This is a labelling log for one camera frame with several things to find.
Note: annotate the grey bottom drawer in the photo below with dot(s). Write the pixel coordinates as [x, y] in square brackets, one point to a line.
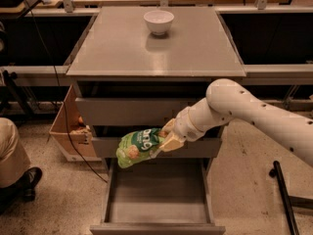
[159, 197]

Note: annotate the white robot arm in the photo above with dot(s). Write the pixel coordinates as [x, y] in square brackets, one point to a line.
[225, 100]

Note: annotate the grey drawer cabinet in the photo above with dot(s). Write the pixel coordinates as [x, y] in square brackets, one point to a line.
[120, 58]

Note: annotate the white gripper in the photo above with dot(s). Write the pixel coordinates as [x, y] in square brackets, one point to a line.
[183, 125]

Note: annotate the green rice chip bag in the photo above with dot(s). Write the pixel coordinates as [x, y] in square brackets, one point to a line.
[139, 146]

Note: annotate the grey drawer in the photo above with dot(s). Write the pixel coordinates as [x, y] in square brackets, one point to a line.
[159, 197]
[105, 147]
[130, 112]

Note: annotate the cardboard box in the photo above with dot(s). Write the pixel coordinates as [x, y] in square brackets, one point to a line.
[71, 136]

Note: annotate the black shoe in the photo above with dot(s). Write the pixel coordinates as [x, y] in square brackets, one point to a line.
[24, 189]

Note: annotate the grey top drawer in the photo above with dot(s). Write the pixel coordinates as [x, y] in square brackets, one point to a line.
[130, 112]

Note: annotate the black metal stand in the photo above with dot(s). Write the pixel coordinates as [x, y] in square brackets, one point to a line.
[288, 200]

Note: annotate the white ceramic bowl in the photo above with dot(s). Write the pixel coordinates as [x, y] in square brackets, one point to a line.
[158, 22]

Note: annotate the person's beige trouser leg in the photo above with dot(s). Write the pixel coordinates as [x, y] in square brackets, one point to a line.
[14, 161]

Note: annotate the grey middle drawer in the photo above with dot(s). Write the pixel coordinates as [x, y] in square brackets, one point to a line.
[105, 147]

